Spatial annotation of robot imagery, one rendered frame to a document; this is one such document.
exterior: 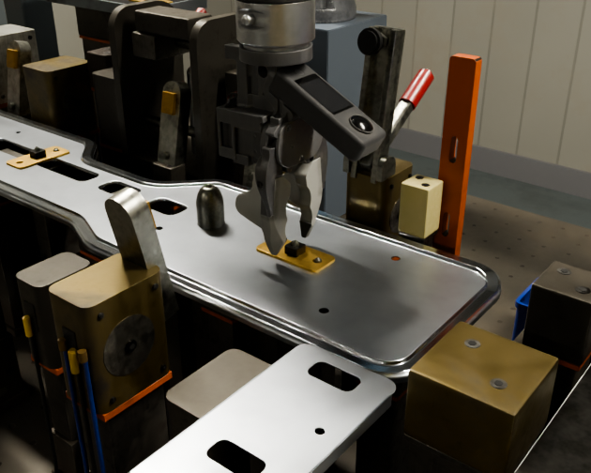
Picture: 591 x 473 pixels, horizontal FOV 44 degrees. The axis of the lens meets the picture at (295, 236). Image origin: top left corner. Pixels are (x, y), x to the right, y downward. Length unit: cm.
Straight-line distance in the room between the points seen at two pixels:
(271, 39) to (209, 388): 31
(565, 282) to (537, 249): 89
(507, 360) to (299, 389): 17
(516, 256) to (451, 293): 74
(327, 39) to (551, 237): 60
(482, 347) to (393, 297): 18
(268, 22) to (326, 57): 73
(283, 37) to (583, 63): 286
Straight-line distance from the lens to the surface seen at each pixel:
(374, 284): 75
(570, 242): 157
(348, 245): 82
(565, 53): 351
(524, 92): 361
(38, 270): 83
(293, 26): 69
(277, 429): 57
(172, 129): 106
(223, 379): 65
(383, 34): 84
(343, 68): 146
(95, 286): 67
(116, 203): 66
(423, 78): 93
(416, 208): 82
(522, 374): 55
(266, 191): 72
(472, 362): 55
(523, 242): 154
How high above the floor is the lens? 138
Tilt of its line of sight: 27 degrees down
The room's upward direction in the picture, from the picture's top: straight up
